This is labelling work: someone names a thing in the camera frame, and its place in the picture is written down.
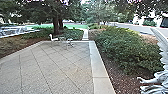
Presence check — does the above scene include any white garden chair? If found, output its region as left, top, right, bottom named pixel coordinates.
left=49, top=33, right=60, bottom=47

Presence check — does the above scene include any white garden statue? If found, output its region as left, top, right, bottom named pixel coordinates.
left=136, top=27, right=168, bottom=94

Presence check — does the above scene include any small metal garden table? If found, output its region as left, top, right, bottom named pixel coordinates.
left=59, top=35, right=76, bottom=50

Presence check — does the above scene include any dark tree trunk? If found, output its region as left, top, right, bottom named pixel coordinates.
left=51, top=13, right=65, bottom=36

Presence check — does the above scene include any green garden shrub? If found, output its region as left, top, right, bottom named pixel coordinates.
left=94, top=26, right=164, bottom=74

